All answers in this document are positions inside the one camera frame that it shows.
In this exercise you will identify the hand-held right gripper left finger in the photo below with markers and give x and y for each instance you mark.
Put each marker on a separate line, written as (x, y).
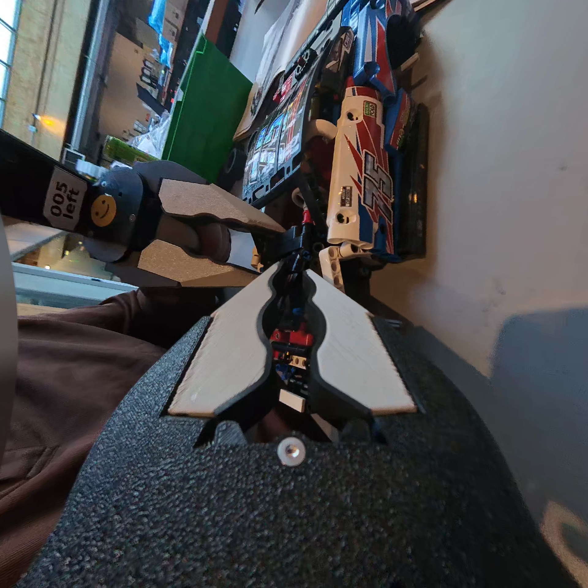
(225, 358)

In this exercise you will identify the toy brick race car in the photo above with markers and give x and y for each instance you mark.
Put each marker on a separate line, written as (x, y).
(358, 183)

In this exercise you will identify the person's brown shirt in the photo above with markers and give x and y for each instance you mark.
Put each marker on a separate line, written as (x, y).
(69, 390)

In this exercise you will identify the white instruction booklet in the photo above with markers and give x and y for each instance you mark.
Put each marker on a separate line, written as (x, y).
(275, 55)

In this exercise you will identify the person's left hand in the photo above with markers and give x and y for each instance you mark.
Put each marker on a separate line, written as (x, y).
(213, 241)

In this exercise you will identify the green cardboard box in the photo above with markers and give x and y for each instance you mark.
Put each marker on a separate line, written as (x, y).
(117, 149)

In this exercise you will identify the person's left forearm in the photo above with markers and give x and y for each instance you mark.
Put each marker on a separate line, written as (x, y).
(160, 317)

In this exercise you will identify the green plastic bin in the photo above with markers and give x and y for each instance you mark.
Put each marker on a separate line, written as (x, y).
(206, 115)

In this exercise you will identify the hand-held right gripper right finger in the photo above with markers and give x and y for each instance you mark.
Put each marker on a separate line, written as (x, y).
(363, 358)

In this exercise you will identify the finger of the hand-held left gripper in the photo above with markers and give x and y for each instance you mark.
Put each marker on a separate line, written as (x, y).
(202, 200)
(183, 268)

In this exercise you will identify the black toy tire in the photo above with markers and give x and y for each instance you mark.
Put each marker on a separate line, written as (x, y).
(232, 165)

